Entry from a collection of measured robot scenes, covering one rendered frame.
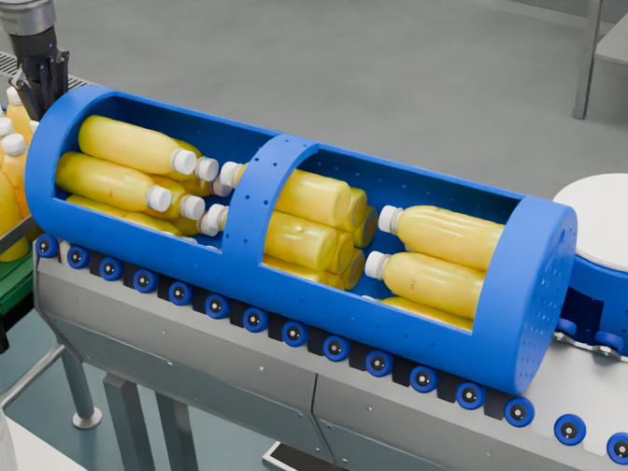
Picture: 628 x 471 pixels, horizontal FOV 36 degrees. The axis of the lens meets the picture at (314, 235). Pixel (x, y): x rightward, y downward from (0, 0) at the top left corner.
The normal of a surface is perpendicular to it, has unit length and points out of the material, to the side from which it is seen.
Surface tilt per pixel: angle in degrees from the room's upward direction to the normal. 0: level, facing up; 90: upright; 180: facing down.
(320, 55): 0
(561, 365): 0
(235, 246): 70
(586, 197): 0
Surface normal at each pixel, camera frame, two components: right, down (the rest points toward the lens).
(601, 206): -0.04, -0.79
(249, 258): -0.48, 0.33
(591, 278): -0.65, 0.48
